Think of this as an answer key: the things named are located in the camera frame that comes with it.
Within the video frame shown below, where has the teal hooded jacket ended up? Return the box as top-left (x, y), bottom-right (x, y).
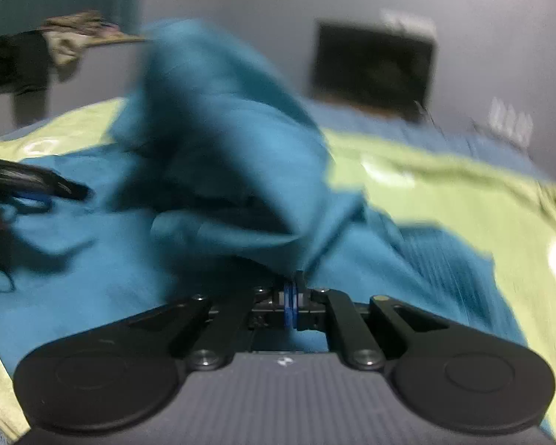
top-left (0, 17), bottom-right (531, 381)

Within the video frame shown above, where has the black monitor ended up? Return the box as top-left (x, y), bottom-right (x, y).
top-left (310, 19), bottom-right (438, 123)

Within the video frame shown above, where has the white router with antennas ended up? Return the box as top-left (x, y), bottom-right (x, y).
top-left (473, 97), bottom-right (536, 151)

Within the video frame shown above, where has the dark cloth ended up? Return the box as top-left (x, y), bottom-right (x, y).
top-left (0, 30), bottom-right (53, 100)

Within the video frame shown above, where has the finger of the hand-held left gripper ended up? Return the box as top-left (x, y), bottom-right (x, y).
top-left (0, 156), bottom-right (92, 214)

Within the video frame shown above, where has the pile of beige clothes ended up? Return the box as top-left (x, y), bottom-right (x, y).
top-left (42, 9), bottom-right (121, 82)

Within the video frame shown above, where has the blue bed sheet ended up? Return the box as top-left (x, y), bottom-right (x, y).
top-left (0, 97), bottom-right (552, 181)

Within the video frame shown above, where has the green fleece blanket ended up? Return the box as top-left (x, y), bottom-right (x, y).
top-left (0, 99), bottom-right (556, 445)

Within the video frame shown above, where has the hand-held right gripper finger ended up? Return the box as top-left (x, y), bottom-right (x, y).
top-left (291, 270), bottom-right (451, 372)
top-left (120, 283), bottom-right (292, 372)

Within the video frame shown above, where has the wooden window sill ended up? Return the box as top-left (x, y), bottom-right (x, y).
top-left (81, 32), bottom-right (149, 49)

